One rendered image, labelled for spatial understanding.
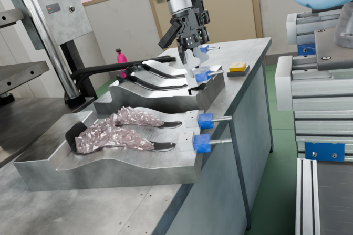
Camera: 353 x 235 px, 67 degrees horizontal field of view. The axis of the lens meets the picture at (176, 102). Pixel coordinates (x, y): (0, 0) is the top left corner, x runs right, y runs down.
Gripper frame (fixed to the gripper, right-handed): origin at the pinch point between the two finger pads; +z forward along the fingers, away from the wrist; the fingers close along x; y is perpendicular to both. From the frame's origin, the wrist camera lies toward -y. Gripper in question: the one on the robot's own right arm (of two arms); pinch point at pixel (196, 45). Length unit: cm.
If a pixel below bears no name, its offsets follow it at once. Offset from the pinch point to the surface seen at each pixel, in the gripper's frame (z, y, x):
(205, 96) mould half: 9.8, 14.3, -29.8
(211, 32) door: 45, -79, 203
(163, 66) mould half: 4.1, -11.8, -12.4
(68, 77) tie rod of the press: 1, -60, -25
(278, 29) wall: 54, -3, 215
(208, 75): 2.0, 17.1, -29.1
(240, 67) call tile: 11.6, 18.4, -0.6
